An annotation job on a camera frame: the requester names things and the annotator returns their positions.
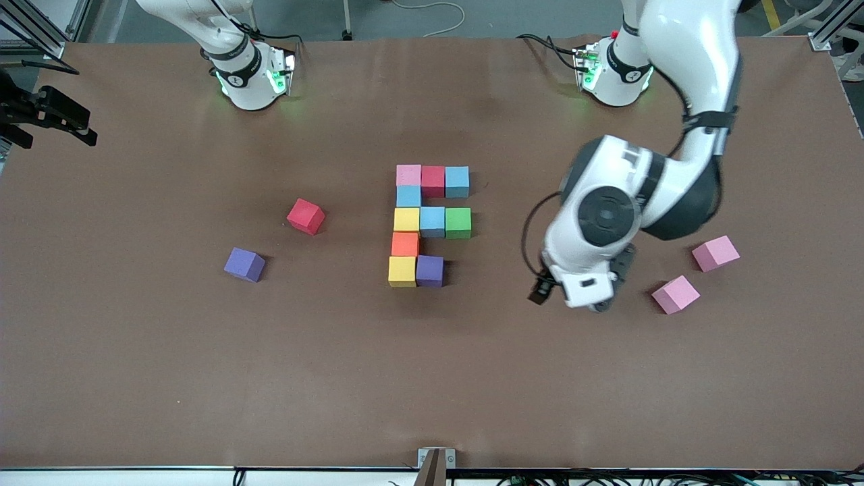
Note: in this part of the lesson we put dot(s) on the thin metal stand leg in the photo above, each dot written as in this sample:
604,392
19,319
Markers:
347,20

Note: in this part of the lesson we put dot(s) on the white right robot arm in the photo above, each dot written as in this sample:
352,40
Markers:
246,74

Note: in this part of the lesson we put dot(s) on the yellow foam cube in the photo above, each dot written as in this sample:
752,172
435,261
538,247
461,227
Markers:
407,220
402,271

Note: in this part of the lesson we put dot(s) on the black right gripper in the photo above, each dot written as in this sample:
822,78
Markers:
35,110

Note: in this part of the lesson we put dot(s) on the aluminium frame post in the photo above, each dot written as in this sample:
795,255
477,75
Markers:
54,50
820,40

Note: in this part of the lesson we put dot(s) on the blue foam cube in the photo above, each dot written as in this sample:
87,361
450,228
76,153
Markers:
408,196
457,182
433,223

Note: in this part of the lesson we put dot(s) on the pink foam cube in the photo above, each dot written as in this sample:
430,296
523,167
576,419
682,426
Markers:
676,295
408,175
715,254

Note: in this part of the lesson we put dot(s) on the brown table mat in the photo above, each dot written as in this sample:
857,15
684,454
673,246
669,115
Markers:
432,391

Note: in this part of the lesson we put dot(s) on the orange foam cube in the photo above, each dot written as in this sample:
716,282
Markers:
405,244

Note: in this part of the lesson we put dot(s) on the metal table edge bracket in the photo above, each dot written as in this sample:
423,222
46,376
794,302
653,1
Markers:
435,466

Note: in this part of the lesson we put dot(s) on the purple foam cube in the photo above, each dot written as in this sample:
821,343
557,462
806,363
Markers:
243,264
430,271

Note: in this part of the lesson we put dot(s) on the white table edge strip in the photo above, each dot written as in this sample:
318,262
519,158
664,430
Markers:
101,478

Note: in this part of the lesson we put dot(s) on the green foam cube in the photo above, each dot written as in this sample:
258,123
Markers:
458,223

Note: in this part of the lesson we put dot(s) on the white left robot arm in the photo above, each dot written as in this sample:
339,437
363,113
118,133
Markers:
607,216

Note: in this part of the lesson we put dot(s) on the red foam cube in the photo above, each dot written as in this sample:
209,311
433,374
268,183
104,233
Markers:
433,181
305,217

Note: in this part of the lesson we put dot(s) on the dark vertical frame beam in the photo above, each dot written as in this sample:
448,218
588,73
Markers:
84,17

